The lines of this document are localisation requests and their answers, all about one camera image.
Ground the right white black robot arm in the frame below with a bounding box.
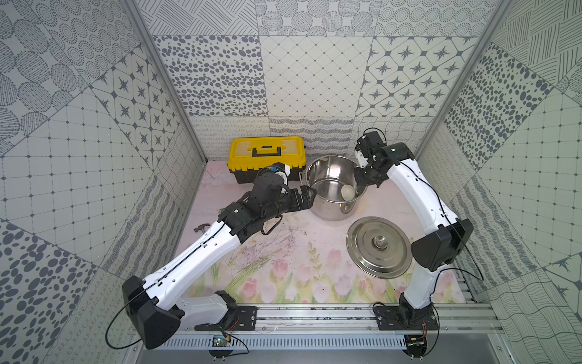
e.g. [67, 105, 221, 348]
[354, 133, 474, 326]

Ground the small hammer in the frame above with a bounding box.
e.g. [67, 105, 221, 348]
[193, 224, 211, 233]

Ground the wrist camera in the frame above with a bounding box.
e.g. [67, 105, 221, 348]
[355, 130, 386, 161]
[270, 162, 291, 184]

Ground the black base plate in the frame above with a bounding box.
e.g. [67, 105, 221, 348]
[372, 305, 439, 332]
[195, 306, 258, 332]

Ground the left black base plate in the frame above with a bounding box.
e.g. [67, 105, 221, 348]
[195, 306, 258, 332]

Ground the cream spoon with grey handle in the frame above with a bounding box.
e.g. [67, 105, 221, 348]
[341, 184, 356, 202]

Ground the yellow and black toolbox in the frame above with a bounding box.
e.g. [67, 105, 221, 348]
[227, 136, 307, 184]

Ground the small circuit board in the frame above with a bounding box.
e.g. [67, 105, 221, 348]
[209, 335, 233, 359]
[403, 335, 427, 359]

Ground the aluminium mounting rail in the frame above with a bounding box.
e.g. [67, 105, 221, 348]
[129, 303, 506, 338]

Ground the right small circuit board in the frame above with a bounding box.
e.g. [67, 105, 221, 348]
[403, 335, 427, 359]

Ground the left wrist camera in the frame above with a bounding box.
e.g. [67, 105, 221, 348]
[270, 162, 291, 184]

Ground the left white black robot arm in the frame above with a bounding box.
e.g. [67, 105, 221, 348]
[122, 168, 317, 349]

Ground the stainless steel stock pot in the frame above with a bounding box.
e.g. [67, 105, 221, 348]
[299, 155, 367, 221]

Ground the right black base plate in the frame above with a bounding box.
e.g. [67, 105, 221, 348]
[372, 305, 439, 332]

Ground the left small circuit board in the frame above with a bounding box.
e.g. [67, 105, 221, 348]
[209, 335, 233, 359]

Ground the stainless steel pot lid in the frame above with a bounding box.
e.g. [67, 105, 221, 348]
[346, 216, 412, 279]

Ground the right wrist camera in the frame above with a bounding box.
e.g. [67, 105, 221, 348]
[355, 130, 386, 161]

